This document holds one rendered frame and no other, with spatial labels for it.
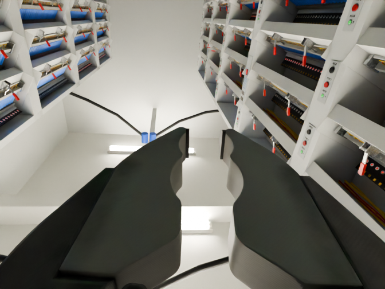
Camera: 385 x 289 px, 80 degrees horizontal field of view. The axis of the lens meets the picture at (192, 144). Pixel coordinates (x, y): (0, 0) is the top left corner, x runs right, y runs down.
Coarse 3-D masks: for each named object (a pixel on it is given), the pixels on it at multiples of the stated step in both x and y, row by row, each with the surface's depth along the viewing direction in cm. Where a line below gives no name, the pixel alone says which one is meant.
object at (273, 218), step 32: (224, 160) 12; (256, 160) 9; (256, 192) 7; (288, 192) 8; (256, 224) 6; (288, 224) 6; (320, 224) 6; (256, 256) 6; (288, 256) 6; (320, 256) 6; (256, 288) 6; (288, 288) 5; (320, 288) 5; (352, 288) 5
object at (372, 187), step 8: (384, 120) 72; (360, 176) 80; (360, 184) 80; (368, 184) 77; (368, 192) 77; (376, 192) 74; (384, 192) 72; (376, 200) 74; (384, 200) 72; (384, 208) 71
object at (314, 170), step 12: (312, 168) 77; (324, 180) 71; (336, 192) 66; (348, 192) 79; (360, 192) 75; (348, 204) 62; (360, 204) 74; (372, 204) 68; (360, 216) 58; (372, 216) 69; (384, 216) 64; (372, 228) 55; (384, 228) 65; (384, 240) 52
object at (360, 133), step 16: (336, 112) 67; (352, 112) 62; (320, 128) 71; (336, 128) 71; (352, 128) 60; (368, 128) 57; (384, 128) 53; (352, 144) 75; (368, 144) 56; (384, 144) 52; (368, 160) 73; (384, 160) 58; (368, 176) 71; (384, 176) 68
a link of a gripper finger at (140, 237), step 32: (128, 160) 9; (160, 160) 9; (128, 192) 7; (160, 192) 7; (96, 224) 6; (128, 224) 6; (160, 224) 6; (96, 256) 5; (128, 256) 5; (160, 256) 6
